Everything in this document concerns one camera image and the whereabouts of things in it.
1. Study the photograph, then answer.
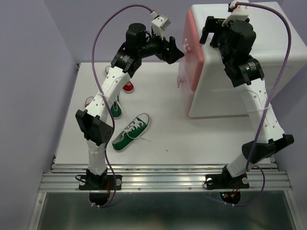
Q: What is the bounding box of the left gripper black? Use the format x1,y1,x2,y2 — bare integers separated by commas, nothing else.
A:
138,28,184,64

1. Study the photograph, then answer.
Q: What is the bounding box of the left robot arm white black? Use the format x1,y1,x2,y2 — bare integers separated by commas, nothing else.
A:
75,21,184,189

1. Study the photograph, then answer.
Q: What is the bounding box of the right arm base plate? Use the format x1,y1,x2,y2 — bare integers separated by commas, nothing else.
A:
203,174,249,206

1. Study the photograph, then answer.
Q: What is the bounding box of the red sneaker near left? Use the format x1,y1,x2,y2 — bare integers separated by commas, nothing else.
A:
84,96,94,108

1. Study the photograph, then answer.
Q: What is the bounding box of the red sneaker far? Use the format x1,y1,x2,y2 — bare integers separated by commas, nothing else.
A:
105,65,134,94

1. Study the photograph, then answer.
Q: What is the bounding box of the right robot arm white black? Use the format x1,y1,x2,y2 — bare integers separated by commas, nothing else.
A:
200,16,294,190

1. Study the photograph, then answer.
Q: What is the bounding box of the green sneaker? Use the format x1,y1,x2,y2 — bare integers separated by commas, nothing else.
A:
111,113,151,152
110,96,122,119

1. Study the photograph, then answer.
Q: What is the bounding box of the aluminium mounting rail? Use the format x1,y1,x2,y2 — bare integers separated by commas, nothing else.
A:
39,162,292,193

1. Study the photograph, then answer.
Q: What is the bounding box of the red sneaker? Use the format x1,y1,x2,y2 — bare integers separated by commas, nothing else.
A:
84,96,94,108
105,65,134,94

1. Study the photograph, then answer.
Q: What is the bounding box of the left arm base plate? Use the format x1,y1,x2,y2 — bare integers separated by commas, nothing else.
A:
75,174,122,208

